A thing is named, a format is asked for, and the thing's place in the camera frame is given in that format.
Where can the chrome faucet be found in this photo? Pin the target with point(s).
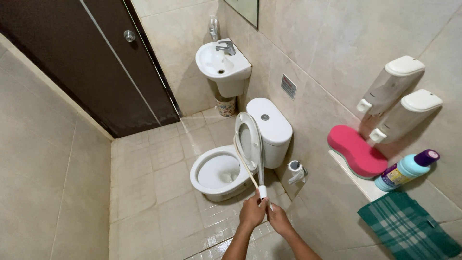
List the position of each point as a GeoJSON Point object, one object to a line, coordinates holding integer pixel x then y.
{"type": "Point", "coordinates": [228, 48]}

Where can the person's left fingers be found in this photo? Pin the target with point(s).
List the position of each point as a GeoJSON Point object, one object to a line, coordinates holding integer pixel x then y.
{"type": "Point", "coordinates": [261, 206]}

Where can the white toilet bowl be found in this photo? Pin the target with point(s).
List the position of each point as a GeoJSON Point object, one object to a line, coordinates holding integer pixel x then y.
{"type": "Point", "coordinates": [204, 184]}

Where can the white toilet seat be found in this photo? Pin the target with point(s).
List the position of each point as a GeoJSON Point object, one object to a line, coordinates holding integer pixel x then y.
{"type": "Point", "coordinates": [252, 126]}

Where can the dark brown door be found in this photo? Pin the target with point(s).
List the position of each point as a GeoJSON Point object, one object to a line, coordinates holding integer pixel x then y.
{"type": "Point", "coordinates": [72, 54]}

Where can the toilet paper roll with holder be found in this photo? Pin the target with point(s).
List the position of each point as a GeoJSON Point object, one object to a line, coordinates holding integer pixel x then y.
{"type": "Point", "coordinates": [295, 167]}

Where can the floral waste bin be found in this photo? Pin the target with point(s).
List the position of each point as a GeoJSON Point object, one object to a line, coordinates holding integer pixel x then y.
{"type": "Point", "coordinates": [226, 107]}

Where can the chrome flush button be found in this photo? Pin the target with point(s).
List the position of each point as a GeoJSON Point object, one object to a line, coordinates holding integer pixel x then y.
{"type": "Point", "coordinates": [265, 117]}

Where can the clear plastic bottle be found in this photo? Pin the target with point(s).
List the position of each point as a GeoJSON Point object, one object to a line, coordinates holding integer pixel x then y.
{"type": "Point", "coordinates": [213, 28]}

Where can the beige long stick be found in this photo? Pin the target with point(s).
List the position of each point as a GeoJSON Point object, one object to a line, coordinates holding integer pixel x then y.
{"type": "Point", "coordinates": [245, 164]}

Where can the person's right hand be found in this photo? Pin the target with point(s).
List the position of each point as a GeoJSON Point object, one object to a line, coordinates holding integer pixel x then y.
{"type": "Point", "coordinates": [279, 221]}

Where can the green plaid cloth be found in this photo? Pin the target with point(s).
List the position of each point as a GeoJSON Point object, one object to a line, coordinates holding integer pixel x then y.
{"type": "Point", "coordinates": [408, 227]}

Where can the white clear soap dispenser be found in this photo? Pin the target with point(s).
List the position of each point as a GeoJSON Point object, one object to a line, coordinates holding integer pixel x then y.
{"type": "Point", "coordinates": [404, 117]}
{"type": "Point", "coordinates": [389, 86]}

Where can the silver door knob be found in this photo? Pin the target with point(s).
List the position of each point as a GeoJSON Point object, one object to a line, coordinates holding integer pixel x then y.
{"type": "Point", "coordinates": [129, 35]}

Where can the white toilet tank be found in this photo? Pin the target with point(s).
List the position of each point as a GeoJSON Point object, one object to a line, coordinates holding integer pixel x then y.
{"type": "Point", "coordinates": [272, 133]}

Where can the white wall sink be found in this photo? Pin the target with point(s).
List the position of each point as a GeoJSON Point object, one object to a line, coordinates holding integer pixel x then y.
{"type": "Point", "coordinates": [225, 74]}

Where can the pink sponge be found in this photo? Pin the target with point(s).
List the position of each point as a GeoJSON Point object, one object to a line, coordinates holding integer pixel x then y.
{"type": "Point", "coordinates": [355, 150]}

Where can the small wall sign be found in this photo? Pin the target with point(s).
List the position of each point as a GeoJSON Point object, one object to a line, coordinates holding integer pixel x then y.
{"type": "Point", "coordinates": [288, 87]}

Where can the white wall ledge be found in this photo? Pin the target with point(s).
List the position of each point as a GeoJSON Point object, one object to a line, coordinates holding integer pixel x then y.
{"type": "Point", "coordinates": [361, 184]}

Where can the person's left hand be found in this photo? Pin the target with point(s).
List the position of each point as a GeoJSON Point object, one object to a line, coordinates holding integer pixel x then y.
{"type": "Point", "coordinates": [251, 213]}

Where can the teal bottle with purple cap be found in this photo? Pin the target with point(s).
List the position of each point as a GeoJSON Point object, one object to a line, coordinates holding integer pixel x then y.
{"type": "Point", "coordinates": [406, 169]}

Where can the wall mirror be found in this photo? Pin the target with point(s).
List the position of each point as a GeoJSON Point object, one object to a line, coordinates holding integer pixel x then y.
{"type": "Point", "coordinates": [243, 10]}

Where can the person's right fingers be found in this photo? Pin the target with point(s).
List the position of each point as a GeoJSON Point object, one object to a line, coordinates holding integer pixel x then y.
{"type": "Point", "coordinates": [271, 213]}

